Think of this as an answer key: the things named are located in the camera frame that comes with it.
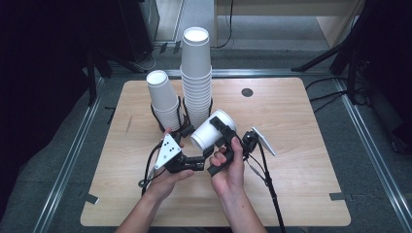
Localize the black tripod stand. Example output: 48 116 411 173
291 18 369 106

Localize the aluminium floor rail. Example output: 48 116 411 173
32 77 107 233
333 77 412 233

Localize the tall stack of paper cups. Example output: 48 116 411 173
179 26 214 129

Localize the white floor cable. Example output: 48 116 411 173
141 45 163 71

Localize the light wooden furniture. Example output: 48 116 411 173
215 0 367 50

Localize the dark cabinet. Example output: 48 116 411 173
118 0 160 64

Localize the black floor cable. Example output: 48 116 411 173
309 90 349 115
304 76 349 91

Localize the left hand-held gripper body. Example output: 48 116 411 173
154 133 190 175

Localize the black double cup holder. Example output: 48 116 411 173
150 95 215 136

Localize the person's right hand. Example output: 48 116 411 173
208 136 246 198

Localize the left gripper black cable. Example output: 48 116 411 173
138 142 163 197

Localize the short stack of paper cups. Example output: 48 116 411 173
146 69 185 132

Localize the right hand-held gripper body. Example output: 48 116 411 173
207 126 277 178

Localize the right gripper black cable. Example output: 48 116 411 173
245 151 287 233

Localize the grey tape strip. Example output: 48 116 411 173
328 191 348 202
85 192 100 206

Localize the black metal stand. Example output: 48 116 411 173
85 45 150 108

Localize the white paper cup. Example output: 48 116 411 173
189 109 238 151

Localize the black hanging cable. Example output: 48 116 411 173
213 0 235 50

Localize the person's left hand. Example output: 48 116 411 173
144 127 195 202

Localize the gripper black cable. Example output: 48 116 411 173
138 142 163 197
245 151 287 233

